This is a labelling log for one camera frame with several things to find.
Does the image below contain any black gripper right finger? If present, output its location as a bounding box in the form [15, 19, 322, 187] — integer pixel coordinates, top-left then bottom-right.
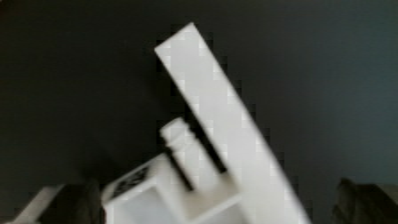
[333, 178, 398, 224]

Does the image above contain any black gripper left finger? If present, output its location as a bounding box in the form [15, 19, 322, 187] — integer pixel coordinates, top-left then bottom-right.
[11, 180, 107, 224]

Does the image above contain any white chair seat block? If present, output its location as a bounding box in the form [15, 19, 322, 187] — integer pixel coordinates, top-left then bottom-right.
[102, 118, 249, 224]

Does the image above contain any white L-shaped fence rail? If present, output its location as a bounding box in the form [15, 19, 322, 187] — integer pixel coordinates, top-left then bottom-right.
[155, 25, 312, 224]

